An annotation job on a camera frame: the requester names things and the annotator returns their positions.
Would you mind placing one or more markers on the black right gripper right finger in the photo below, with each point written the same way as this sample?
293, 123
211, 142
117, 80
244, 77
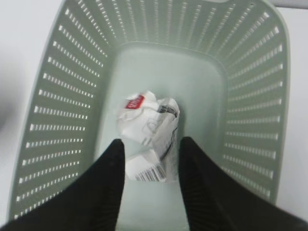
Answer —
215, 202

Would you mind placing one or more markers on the white waste paper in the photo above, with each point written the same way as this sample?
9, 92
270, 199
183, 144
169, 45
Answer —
152, 126

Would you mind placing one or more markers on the pale green plastic basket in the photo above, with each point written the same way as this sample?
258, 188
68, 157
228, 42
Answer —
225, 62

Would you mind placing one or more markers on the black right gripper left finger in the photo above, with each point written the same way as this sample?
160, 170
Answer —
91, 203

